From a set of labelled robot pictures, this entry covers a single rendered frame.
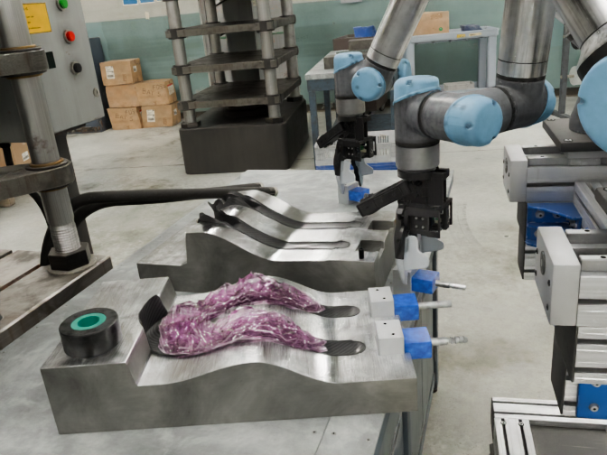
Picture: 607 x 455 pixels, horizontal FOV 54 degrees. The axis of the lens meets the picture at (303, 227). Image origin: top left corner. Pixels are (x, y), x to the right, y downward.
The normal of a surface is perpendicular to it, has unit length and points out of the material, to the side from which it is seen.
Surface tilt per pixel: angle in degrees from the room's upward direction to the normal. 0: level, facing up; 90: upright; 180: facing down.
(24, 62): 90
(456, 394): 0
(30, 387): 0
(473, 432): 0
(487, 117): 90
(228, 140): 90
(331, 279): 90
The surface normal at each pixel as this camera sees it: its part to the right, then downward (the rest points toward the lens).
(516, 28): -0.63, 0.37
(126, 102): -0.20, 0.22
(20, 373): -0.09, -0.93
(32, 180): 0.58, 0.25
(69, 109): 0.95, 0.04
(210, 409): -0.01, 0.37
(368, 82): -0.39, 0.36
